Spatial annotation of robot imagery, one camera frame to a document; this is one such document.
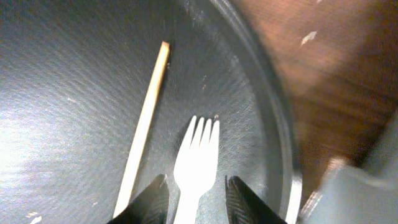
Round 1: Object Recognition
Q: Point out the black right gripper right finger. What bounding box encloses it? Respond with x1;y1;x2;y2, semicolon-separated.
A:
224;176;287;224

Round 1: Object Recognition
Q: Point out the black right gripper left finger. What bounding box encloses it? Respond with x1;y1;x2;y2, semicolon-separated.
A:
108;174;169;224

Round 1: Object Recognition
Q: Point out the wooden chopstick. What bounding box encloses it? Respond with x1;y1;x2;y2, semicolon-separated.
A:
113;42;170;218

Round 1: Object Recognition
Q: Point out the white plastic fork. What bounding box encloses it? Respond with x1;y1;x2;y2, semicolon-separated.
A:
174;116;220;224

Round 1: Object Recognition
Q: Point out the grey plastic dishwasher rack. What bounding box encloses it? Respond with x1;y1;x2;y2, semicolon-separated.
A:
297;113;397;224

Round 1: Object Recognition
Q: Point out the round black tray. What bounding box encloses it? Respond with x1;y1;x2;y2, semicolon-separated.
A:
1;1;302;223

